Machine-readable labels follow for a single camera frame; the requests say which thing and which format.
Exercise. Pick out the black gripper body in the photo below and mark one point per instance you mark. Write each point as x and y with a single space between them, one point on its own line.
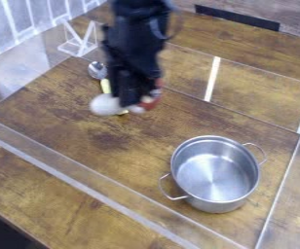
133 42

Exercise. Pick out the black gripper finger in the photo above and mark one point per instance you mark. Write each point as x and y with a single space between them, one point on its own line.
124 82
152 90

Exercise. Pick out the brown and white plush mushroom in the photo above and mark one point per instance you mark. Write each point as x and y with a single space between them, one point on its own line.
141 108

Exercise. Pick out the silver pot with handles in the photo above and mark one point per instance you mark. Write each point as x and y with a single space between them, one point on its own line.
216 173

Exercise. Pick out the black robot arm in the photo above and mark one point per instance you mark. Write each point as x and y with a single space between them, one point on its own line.
138 9

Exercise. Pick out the clear acrylic triangular stand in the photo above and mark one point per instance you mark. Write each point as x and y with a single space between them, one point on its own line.
78 46

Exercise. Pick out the black bar on table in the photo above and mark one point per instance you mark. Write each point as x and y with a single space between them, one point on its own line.
217 13

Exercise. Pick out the clear acrylic front barrier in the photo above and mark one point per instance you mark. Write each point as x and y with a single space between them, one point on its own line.
138 207

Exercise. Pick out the spoon with yellow handle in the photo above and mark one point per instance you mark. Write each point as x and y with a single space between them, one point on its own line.
101 73

